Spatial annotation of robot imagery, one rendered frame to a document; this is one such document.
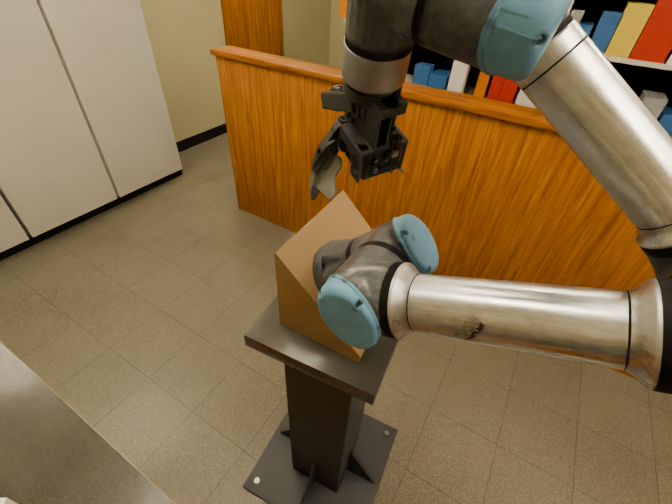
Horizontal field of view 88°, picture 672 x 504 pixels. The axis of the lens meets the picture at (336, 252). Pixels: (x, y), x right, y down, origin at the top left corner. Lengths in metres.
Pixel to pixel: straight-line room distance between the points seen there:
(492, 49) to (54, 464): 0.84
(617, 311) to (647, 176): 0.15
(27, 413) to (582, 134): 0.98
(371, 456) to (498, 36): 1.57
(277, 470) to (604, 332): 1.42
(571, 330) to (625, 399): 1.92
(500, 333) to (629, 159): 0.23
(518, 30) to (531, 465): 1.76
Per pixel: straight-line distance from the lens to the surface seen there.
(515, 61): 0.36
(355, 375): 0.78
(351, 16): 0.41
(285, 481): 1.66
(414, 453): 1.76
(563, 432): 2.08
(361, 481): 1.67
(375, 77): 0.42
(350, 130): 0.48
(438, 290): 0.48
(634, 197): 0.52
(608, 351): 0.46
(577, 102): 0.48
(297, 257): 0.72
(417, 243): 0.61
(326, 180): 0.53
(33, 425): 0.88
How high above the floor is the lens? 1.61
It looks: 40 degrees down
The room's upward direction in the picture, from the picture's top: 4 degrees clockwise
